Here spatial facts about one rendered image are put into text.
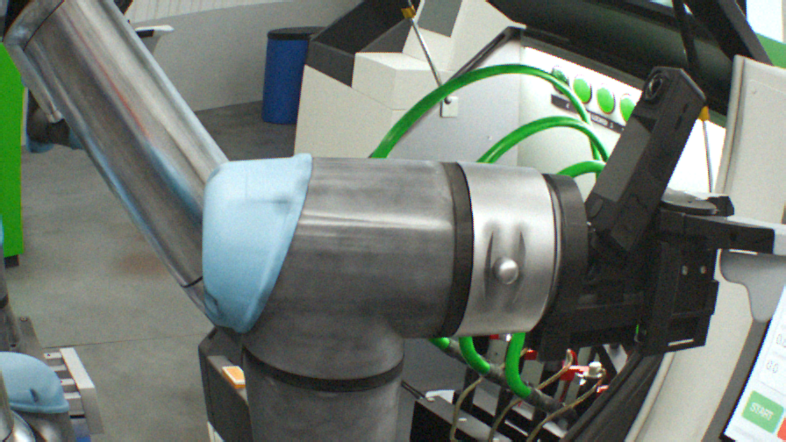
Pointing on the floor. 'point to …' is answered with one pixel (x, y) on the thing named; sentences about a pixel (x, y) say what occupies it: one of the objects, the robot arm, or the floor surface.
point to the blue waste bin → (284, 73)
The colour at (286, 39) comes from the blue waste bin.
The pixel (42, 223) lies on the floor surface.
